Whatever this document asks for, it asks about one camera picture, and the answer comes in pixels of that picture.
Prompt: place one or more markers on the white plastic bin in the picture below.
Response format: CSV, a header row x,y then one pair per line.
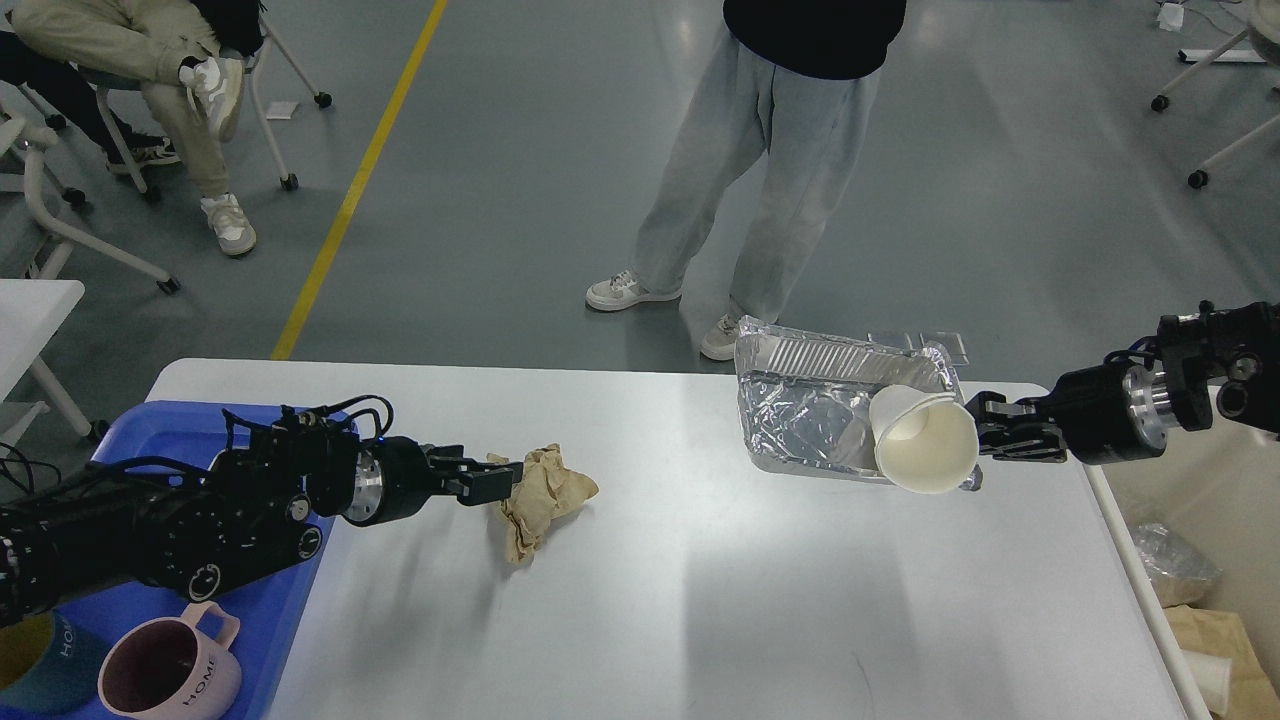
x,y
1217,489

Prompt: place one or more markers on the blue plastic tray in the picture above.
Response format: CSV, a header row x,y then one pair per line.
x,y
270,608

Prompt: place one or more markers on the crumpled foil in bin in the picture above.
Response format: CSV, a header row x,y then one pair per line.
x,y
1180,574

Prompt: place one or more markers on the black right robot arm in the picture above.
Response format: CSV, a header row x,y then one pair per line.
x,y
1217,362

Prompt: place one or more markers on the dark blue mug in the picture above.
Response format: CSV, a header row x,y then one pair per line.
x,y
49,665

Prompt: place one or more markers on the pink mug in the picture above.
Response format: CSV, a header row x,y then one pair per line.
x,y
174,668

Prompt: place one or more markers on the white cup in bin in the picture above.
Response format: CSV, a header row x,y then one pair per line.
x,y
1212,675

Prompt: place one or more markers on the clear floor plate left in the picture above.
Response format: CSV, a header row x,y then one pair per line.
x,y
898,339

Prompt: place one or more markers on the seated person beige clothes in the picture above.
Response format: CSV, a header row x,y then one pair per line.
x,y
191,87

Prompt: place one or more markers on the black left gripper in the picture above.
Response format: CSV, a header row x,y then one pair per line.
x,y
396,476

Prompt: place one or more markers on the standing person grey trousers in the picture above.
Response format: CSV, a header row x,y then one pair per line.
x,y
791,82

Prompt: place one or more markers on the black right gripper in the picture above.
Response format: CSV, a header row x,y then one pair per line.
x,y
1113,412

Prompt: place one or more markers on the brown paper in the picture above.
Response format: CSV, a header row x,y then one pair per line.
x,y
1253,696
547,491

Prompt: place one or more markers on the white side table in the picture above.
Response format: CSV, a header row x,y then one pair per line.
x,y
32,310

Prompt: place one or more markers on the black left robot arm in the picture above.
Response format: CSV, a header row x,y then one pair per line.
x,y
203,532

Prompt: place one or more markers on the white chair frame left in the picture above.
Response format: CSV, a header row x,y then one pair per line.
x,y
29,142

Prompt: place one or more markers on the clear floor plate right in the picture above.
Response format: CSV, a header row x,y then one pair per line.
x,y
952,342

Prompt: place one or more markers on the brown paper in bin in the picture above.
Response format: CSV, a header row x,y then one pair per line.
x,y
1253,696

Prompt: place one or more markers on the clear floor plate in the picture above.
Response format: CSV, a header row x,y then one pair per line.
x,y
898,339
952,342

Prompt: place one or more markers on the aluminium foil tray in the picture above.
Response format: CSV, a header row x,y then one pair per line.
x,y
804,398

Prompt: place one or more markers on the white paper cup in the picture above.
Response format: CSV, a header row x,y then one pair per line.
x,y
925,442

